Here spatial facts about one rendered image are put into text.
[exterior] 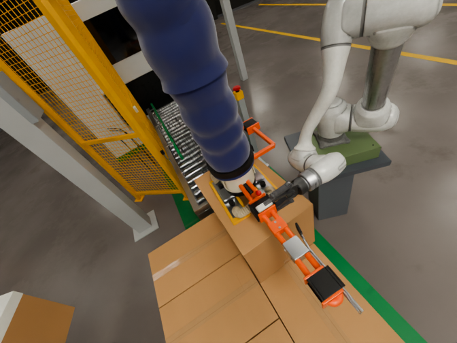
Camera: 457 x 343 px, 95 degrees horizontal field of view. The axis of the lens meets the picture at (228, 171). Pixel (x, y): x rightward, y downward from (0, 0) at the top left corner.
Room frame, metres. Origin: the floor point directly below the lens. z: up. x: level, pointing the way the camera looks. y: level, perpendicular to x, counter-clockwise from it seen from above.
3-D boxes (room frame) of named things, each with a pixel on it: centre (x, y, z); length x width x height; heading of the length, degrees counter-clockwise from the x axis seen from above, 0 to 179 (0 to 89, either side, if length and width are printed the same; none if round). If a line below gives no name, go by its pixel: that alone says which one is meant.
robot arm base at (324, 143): (0.96, -0.71, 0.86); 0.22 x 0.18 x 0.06; 163
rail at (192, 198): (2.20, 0.55, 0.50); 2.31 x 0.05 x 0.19; 10
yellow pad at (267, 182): (0.76, -0.13, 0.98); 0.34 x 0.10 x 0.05; 9
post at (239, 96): (1.76, -0.37, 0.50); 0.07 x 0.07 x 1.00; 10
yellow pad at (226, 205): (0.74, 0.06, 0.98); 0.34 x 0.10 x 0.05; 9
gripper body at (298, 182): (0.52, -0.23, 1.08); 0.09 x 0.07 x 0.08; 100
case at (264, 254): (0.74, -0.04, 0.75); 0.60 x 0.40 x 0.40; 13
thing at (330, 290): (0.16, -0.12, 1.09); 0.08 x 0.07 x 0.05; 9
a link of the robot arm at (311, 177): (0.53, -0.30, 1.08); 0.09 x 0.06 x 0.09; 10
